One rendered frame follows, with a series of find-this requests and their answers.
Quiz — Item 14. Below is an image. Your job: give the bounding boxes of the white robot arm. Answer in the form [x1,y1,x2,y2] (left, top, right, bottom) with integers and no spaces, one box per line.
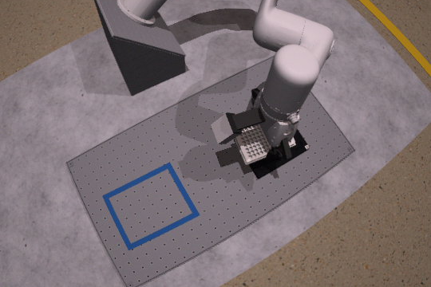
[117,0,334,144]

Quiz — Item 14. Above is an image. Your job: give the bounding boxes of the blue tape outline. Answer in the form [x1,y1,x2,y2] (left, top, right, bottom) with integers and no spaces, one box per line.
[103,163,200,250]

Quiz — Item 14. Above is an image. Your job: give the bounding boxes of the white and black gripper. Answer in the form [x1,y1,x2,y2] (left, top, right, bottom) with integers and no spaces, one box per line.
[251,88,299,160]

